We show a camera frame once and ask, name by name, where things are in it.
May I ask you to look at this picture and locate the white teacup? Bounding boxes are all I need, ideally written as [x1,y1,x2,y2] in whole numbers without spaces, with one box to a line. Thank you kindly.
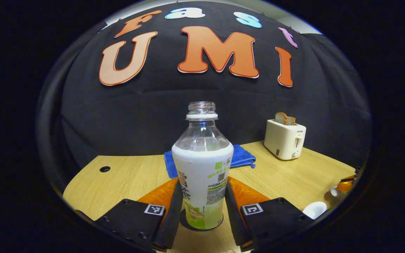
[303,201,327,220]

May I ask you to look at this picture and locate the black backdrop cloth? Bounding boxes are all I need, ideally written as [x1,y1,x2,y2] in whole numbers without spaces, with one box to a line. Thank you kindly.
[37,2,372,183]

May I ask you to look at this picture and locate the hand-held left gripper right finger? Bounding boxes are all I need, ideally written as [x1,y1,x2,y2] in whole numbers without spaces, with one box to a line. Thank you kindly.
[225,176,314,251]

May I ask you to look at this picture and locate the clear green-label water bottle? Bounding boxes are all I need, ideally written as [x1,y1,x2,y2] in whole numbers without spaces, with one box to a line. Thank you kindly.
[172,102,234,230]

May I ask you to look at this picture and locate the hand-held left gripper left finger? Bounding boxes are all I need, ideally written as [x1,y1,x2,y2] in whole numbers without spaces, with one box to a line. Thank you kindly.
[94,177,184,251]

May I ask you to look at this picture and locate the toast slice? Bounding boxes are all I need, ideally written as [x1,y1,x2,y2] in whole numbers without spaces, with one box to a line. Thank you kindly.
[275,112,296,126]

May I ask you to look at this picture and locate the cream toaster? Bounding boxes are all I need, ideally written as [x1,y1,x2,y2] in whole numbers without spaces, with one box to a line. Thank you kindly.
[264,119,307,161]

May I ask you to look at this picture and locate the blue cloth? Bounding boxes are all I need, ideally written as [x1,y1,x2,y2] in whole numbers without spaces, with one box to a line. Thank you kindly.
[163,144,256,179]

